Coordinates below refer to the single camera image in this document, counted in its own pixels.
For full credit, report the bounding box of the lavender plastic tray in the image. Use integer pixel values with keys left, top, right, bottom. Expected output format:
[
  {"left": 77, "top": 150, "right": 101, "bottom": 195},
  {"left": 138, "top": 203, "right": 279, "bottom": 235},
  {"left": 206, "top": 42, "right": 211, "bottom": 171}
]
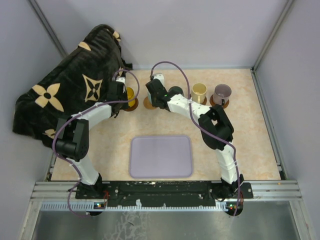
[{"left": 129, "top": 135, "right": 193, "bottom": 179}]

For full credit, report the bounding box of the yellow ceramic mug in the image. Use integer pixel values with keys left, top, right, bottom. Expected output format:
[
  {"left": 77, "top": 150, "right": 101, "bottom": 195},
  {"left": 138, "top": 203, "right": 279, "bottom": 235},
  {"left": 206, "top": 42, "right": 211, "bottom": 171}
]
[{"left": 126, "top": 87, "right": 136, "bottom": 108}]

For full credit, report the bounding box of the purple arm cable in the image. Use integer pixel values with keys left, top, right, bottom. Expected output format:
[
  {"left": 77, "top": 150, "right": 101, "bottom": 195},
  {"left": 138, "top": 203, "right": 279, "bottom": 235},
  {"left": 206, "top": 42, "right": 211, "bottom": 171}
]
[
  {"left": 51, "top": 68, "right": 140, "bottom": 218},
  {"left": 149, "top": 60, "right": 245, "bottom": 217}
]

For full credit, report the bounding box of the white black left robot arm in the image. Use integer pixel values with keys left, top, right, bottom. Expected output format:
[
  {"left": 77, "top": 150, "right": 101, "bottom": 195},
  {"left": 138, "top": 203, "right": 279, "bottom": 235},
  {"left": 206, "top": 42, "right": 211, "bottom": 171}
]
[{"left": 52, "top": 77, "right": 129, "bottom": 199}]

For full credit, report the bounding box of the light woven rattan coaster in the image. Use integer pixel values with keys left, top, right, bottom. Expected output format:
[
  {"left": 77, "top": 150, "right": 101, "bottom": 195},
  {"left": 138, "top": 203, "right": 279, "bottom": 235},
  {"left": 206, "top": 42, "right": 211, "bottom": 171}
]
[{"left": 143, "top": 97, "right": 156, "bottom": 110}]

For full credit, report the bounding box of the purple ceramic mug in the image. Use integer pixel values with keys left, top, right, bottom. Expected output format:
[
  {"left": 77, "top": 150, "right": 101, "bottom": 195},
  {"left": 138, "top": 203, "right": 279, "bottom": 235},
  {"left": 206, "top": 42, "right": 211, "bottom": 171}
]
[{"left": 212, "top": 84, "right": 232, "bottom": 106}]

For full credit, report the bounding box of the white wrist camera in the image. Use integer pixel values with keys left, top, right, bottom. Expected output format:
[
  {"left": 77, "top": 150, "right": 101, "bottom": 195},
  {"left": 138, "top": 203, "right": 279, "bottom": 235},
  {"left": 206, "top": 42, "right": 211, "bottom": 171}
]
[
  {"left": 116, "top": 77, "right": 126, "bottom": 84},
  {"left": 152, "top": 73, "right": 165, "bottom": 86}
]

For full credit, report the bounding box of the white mug blue handle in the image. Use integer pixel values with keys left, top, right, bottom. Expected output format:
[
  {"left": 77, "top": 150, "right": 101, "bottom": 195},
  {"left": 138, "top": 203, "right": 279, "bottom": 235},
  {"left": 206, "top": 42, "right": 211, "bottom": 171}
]
[{"left": 147, "top": 90, "right": 152, "bottom": 104}]

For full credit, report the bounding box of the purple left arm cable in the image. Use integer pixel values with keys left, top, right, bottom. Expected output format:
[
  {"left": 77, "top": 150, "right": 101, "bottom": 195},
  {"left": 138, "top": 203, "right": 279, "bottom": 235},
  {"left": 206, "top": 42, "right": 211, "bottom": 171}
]
[{"left": 51, "top": 68, "right": 140, "bottom": 218}]

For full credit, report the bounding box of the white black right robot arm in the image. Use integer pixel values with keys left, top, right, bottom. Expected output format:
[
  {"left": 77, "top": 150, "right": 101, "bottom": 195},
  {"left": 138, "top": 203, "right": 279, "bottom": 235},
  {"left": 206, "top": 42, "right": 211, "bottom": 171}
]
[{"left": 146, "top": 77, "right": 244, "bottom": 198}]

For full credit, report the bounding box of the grey ceramic mug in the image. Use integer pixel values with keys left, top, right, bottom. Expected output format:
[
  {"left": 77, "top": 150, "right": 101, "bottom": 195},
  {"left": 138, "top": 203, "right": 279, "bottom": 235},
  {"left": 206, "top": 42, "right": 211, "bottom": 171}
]
[{"left": 169, "top": 86, "right": 184, "bottom": 96}]

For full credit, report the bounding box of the black floral blanket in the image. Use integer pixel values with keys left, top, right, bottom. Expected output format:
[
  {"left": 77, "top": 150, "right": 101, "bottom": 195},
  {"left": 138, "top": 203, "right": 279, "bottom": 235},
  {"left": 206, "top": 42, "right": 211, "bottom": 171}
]
[{"left": 12, "top": 24, "right": 133, "bottom": 148}]

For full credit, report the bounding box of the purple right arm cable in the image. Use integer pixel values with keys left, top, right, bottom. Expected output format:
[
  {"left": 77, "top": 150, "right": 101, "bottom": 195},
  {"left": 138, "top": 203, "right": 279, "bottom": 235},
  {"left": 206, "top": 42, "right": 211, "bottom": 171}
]
[{"left": 149, "top": 60, "right": 245, "bottom": 217}]

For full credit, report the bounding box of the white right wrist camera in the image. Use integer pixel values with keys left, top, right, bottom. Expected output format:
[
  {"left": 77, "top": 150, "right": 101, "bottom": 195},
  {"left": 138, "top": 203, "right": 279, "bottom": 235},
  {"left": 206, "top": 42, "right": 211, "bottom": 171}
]
[{"left": 152, "top": 73, "right": 165, "bottom": 86}]

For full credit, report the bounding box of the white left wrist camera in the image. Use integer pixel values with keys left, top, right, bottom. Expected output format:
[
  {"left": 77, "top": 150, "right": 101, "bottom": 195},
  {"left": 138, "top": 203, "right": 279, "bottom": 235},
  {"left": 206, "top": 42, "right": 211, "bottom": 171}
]
[{"left": 116, "top": 77, "right": 126, "bottom": 84}]

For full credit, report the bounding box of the cream ceramic mug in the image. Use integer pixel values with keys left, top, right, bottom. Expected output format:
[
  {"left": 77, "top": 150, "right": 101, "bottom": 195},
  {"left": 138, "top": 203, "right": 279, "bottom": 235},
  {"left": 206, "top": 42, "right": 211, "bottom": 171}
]
[{"left": 190, "top": 83, "right": 207, "bottom": 98}]

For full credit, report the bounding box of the dark wooden coaster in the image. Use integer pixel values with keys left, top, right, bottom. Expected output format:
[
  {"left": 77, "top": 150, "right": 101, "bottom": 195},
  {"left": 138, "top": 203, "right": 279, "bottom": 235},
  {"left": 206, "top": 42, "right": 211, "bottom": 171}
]
[
  {"left": 209, "top": 95, "right": 230, "bottom": 109},
  {"left": 124, "top": 98, "right": 139, "bottom": 112},
  {"left": 190, "top": 96, "right": 207, "bottom": 105}
]

